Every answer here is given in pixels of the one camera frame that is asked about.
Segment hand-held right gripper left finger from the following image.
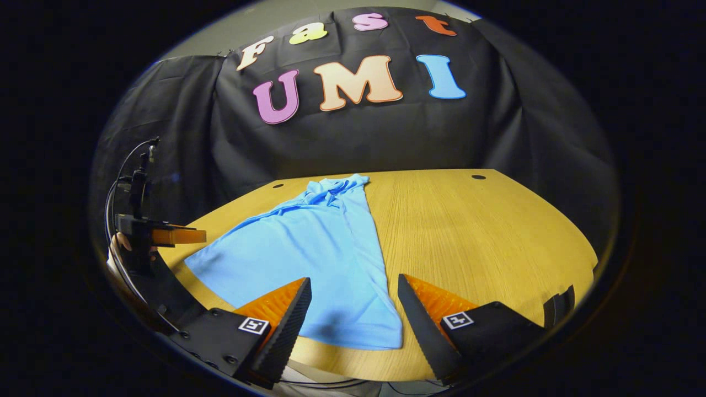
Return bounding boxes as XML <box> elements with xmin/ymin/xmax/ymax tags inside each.
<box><xmin>169</xmin><ymin>277</ymin><xmax>313</xmax><ymax>388</ymax></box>

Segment light blue T-shirt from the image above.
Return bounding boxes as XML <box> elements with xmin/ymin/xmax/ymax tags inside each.
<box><xmin>184</xmin><ymin>174</ymin><xmax>404</xmax><ymax>351</ymax></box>

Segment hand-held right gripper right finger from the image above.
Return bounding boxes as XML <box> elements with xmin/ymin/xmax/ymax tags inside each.
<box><xmin>397</xmin><ymin>273</ymin><xmax>548</xmax><ymax>385</ymax></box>

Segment dark curved object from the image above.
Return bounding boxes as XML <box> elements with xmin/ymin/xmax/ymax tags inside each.
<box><xmin>543</xmin><ymin>285</ymin><xmax>576</xmax><ymax>330</ymax></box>

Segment black backdrop cloth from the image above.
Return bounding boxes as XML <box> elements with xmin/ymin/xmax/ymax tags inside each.
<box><xmin>88</xmin><ymin>7</ymin><xmax>618</xmax><ymax>260</ymax></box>

